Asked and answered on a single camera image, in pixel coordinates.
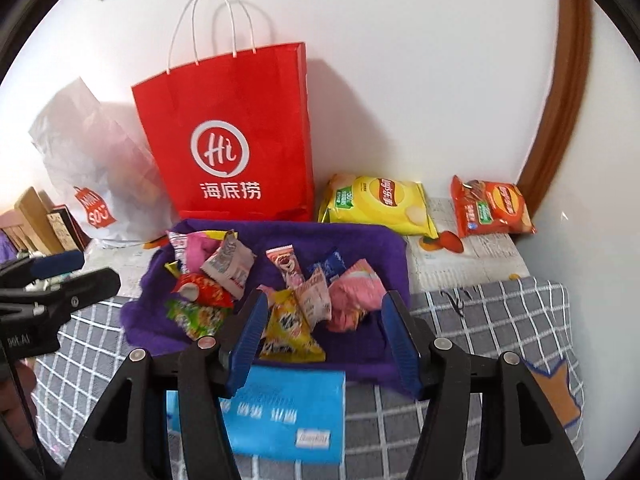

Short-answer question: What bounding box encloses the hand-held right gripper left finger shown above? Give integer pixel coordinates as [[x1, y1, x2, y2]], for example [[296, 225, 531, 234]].
[[60, 289, 271, 480]]

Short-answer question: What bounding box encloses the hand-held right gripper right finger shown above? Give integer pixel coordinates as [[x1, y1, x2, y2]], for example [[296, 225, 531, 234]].
[[381, 290, 586, 480]]

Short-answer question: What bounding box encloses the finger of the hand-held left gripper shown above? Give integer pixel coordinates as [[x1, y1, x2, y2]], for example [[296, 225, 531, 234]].
[[0, 249, 87, 288], [0, 266, 122, 313]]

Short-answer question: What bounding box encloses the yellow snack packet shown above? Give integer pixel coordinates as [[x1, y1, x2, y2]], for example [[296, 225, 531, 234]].
[[257, 287, 326, 363]]

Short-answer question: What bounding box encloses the green snack packet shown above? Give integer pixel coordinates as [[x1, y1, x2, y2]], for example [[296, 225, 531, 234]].
[[165, 300, 233, 341]]

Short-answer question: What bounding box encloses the red snack packet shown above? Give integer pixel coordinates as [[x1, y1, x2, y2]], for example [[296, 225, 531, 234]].
[[172, 272, 236, 308]]

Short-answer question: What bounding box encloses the pink wafer packet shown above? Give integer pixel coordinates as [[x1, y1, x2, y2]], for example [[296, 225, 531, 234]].
[[325, 259, 387, 333]]

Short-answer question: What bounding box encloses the pale pink pastry packet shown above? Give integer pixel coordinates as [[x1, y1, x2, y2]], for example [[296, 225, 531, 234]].
[[295, 267, 333, 333]]

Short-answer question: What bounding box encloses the white brown snack packet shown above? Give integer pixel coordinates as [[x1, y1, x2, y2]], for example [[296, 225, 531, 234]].
[[200, 230, 256, 301]]

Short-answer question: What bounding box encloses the brown pink stick packet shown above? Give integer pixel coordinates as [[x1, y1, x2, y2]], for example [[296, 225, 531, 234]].
[[265, 245, 306, 288]]

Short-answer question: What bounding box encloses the large pink snack packet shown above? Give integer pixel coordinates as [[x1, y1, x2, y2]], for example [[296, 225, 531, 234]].
[[167, 230, 221, 273]]

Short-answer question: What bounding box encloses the blue cookie packet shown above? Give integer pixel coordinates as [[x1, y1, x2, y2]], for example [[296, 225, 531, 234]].
[[306, 250, 347, 286]]

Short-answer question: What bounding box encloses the patterned cardboard box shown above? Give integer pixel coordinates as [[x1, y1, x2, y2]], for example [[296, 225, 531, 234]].
[[46, 205, 91, 253]]

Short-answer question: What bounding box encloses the purple cloth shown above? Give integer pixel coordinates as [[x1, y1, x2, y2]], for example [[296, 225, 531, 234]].
[[120, 217, 412, 400]]

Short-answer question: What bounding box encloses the wooden headboard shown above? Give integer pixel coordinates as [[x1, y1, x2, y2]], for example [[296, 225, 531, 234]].
[[0, 186, 56, 256]]

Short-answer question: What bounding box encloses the blue tissue pack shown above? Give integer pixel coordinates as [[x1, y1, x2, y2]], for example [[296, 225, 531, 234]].
[[166, 362, 347, 466]]

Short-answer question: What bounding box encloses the grey checked blanket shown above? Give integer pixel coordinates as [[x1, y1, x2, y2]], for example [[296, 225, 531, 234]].
[[35, 280, 586, 480]]

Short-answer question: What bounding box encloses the white plastic bag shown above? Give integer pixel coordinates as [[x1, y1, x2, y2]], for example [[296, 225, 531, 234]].
[[27, 77, 173, 250]]

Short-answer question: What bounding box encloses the yellow chip bag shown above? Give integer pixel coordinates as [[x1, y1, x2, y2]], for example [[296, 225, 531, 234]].
[[317, 173, 440, 239]]

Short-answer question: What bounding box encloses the orange chip bag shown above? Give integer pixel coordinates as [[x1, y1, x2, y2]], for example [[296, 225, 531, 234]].
[[450, 175, 537, 238]]

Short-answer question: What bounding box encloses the red paper bag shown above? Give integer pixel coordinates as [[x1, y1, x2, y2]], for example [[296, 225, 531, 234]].
[[131, 0, 317, 223]]

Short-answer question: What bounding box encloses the brown wooden door frame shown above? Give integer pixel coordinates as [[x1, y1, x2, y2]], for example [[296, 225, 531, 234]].
[[517, 0, 593, 221]]

